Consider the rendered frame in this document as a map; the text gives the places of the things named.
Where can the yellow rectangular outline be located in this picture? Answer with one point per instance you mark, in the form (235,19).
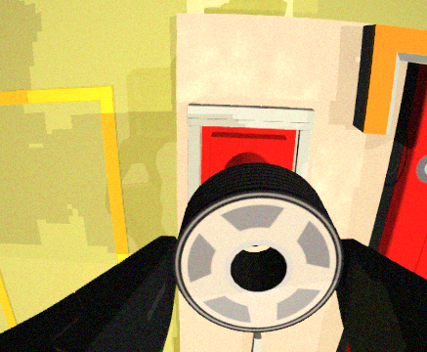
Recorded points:
(104,95)

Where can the black wheel with grey hub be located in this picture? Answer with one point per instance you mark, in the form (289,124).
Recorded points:
(257,291)

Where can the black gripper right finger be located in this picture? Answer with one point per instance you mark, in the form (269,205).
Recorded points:
(383,305)

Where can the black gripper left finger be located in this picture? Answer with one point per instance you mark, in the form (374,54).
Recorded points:
(126,309)

